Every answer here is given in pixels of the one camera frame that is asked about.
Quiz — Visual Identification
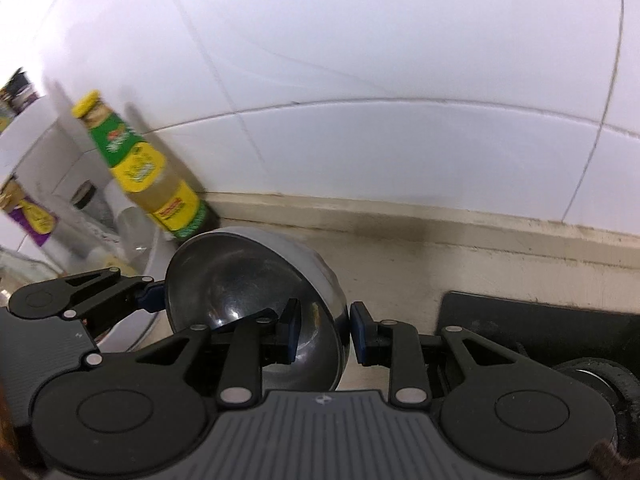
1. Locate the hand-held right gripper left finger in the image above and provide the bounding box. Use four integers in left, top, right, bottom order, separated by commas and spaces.
135, 297, 303, 408

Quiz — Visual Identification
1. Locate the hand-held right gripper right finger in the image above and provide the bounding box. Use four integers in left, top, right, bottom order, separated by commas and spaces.
349, 301, 556, 407

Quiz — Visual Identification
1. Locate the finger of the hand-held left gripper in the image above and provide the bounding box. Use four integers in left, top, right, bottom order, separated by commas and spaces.
62, 267, 166, 323
82, 307, 151, 367

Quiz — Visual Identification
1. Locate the wide steel bowl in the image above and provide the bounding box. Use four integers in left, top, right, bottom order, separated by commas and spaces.
164, 226, 349, 392

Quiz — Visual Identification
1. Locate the white round tray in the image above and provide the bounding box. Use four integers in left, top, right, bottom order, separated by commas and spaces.
95, 237, 171, 356

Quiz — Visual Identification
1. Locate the yellow label oil bottle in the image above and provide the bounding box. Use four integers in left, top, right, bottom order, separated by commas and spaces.
72, 91, 219, 242

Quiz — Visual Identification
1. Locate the purple label bottle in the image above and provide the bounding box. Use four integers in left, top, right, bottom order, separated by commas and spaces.
0, 175, 57, 250

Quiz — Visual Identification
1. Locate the black gas stove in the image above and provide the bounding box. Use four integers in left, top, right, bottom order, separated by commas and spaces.
436, 290, 640, 480

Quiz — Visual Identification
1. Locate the dark lidded jar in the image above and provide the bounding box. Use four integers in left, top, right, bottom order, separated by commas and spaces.
6, 66, 41, 113

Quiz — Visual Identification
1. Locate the dark brown fuzzy cloth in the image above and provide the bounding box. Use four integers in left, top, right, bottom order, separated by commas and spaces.
587, 437, 640, 480

